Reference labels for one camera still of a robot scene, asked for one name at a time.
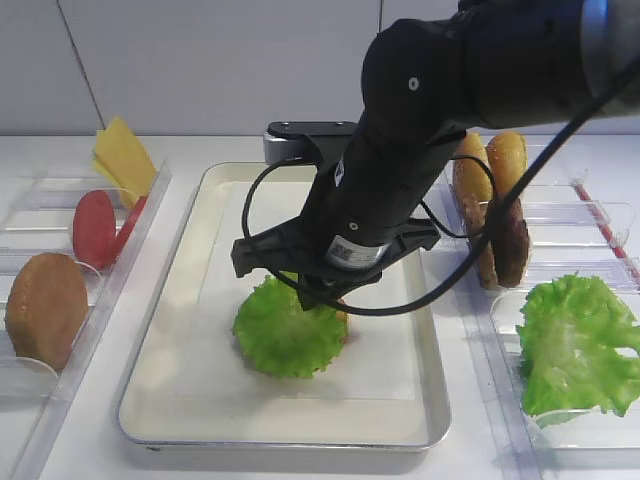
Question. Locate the green lettuce leaf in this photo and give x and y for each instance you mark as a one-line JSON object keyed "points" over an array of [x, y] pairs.
{"points": [[280, 339], [573, 330]]}

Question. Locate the right dark meat patty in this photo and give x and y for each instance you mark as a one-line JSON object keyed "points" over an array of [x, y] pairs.
{"points": [[511, 246]]}

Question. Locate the white metal tray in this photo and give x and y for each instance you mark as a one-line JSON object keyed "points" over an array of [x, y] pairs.
{"points": [[189, 386]]}

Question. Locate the right clear acrylic rack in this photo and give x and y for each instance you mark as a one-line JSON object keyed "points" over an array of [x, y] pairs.
{"points": [[571, 232]]}

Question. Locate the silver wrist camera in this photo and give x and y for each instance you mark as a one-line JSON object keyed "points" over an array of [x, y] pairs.
{"points": [[314, 141]]}

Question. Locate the yellow cheese slice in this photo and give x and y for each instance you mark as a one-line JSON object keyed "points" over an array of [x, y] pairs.
{"points": [[133, 167], [103, 164]]}

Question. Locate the left sesame bun half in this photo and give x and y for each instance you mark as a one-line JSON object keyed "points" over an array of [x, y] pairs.
{"points": [[472, 187]]}

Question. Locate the left red tomato slice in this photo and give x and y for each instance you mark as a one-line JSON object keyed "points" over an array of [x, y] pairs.
{"points": [[94, 229]]}

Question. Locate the sesame bun half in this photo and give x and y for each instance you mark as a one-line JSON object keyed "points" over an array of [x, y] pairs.
{"points": [[507, 156], [472, 187]]}

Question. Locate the left clear acrylic rack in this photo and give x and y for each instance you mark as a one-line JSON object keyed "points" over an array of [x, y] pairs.
{"points": [[36, 217]]}

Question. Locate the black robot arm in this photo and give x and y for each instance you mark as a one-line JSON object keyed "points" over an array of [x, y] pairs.
{"points": [[494, 65]]}

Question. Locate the front yellow cheese slice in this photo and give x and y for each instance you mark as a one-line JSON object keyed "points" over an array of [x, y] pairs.
{"points": [[133, 167]]}

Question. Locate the right red tomato slice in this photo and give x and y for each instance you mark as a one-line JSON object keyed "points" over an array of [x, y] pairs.
{"points": [[124, 233]]}

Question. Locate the right sesame bun half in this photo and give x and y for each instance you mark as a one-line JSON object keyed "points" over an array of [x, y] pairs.
{"points": [[507, 156]]}

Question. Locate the rear yellow cheese slice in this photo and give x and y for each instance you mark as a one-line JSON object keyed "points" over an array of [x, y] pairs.
{"points": [[103, 164]]}

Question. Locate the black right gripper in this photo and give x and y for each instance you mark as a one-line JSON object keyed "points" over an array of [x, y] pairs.
{"points": [[356, 222]]}

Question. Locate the red tomato slice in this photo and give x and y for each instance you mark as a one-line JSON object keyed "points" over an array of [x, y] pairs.
{"points": [[94, 229], [124, 233]]}

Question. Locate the clear acrylic rack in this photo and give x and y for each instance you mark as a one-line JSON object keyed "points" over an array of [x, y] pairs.
{"points": [[36, 217], [571, 232]]}

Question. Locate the toasted bread slice on tray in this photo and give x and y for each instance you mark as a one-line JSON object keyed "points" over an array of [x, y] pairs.
{"points": [[344, 317]]}

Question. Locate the left brown meat patty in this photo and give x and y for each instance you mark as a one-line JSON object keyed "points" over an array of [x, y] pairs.
{"points": [[486, 268]]}

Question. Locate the brown bun slice in left rack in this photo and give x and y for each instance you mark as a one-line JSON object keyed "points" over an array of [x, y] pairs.
{"points": [[47, 305]]}

